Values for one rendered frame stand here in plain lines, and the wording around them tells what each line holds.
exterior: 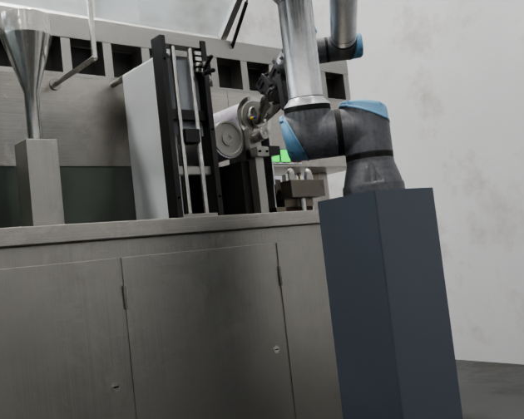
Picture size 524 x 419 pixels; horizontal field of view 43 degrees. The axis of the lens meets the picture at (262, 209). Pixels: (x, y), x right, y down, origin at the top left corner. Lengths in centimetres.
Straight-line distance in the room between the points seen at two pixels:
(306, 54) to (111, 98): 93
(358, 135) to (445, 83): 280
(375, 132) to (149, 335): 73
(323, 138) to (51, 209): 78
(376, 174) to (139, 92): 93
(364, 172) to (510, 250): 259
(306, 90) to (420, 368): 70
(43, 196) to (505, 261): 290
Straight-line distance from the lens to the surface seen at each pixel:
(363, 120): 161
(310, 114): 161
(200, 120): 200
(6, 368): 151
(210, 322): 175
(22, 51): 200
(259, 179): 218
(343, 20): 188
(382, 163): 160
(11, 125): 221
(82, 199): 225
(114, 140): 234
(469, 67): 428
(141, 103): 219
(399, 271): 154
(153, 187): 213
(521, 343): 417
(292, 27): 166
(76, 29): 240
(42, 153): 193
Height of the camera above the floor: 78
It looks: 4 degrees up
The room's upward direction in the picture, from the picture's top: 6 degrees counter-clockwise
